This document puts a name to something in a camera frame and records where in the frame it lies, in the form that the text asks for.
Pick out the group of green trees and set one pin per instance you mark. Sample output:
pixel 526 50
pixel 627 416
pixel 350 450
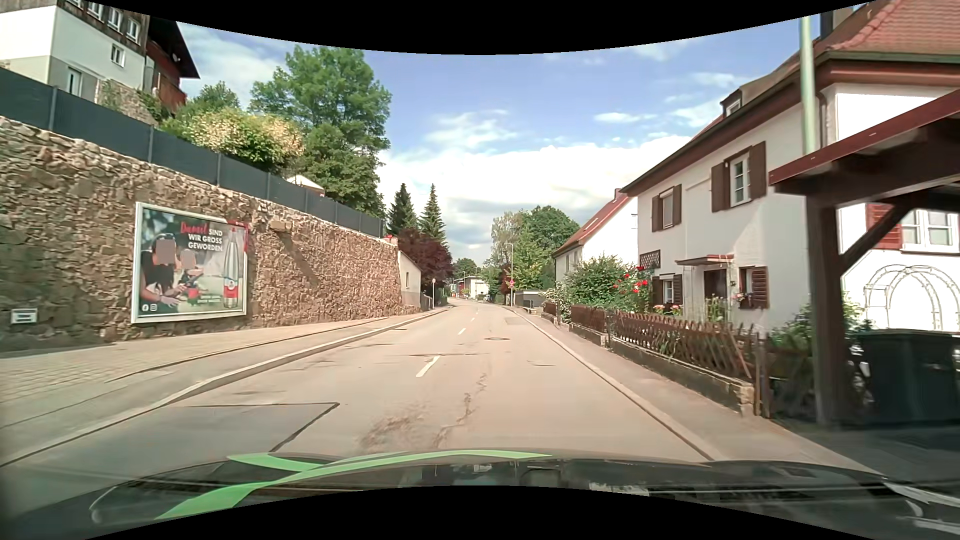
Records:
pixel 529 247

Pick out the dark red leaved tree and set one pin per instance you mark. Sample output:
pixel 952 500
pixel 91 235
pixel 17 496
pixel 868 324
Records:
pixel 427 255

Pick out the small white building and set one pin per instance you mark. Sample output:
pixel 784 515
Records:
pixel 409 279

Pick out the dark conifer trees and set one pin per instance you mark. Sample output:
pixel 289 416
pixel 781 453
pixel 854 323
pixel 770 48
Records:
pixel 417 214

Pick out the white house red roof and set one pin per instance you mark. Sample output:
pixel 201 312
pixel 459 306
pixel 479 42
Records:
pixel 600 236

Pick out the rose bush with red flowers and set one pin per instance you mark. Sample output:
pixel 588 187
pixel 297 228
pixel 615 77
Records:
pixel 611 283

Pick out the grey asphalt road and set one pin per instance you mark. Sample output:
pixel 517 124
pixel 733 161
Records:
pixel 450 405

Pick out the tall green deciduous tree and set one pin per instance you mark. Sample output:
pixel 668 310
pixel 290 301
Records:
pixel 337 127

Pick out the brown wooden lattice fence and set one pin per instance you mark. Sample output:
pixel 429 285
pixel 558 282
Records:
pixel 675 341

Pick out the car's own bonnet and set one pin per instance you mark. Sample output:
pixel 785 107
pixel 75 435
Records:
pixel 465 480

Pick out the grey asphalt pavement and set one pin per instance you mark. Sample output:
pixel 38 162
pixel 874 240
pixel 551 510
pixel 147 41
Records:
pixel 675 409

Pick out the pale flowering bush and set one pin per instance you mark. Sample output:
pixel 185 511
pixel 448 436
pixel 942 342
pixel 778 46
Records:
pixel 240 135

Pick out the road markings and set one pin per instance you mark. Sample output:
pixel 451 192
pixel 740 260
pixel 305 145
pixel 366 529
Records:
pixel 217 379

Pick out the framed billboard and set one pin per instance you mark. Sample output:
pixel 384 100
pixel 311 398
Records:
pixel 189 263

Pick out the large white house brown shutters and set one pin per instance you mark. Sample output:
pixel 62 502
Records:
pixel 780 187

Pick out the dark screen fence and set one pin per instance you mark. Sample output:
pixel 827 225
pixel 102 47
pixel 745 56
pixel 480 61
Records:
pixel 187 159

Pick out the brown wooden carport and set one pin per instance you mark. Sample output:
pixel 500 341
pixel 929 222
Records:
pixel 829 315

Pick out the green metal pole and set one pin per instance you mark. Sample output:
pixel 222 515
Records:
pixel 808 82

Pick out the dark wheelie bin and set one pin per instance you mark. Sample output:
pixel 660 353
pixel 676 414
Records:
pixel 907 375

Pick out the white house with wooden balcony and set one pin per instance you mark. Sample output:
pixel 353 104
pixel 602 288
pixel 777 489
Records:
pixel 90 52

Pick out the lamp post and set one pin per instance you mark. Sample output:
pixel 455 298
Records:
pixel 511 271

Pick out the rough stone retaining wall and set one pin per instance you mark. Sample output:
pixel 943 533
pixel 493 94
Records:
pixel 315 277

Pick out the small white wall plaque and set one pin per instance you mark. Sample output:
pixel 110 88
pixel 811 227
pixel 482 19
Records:
pixel 23 316

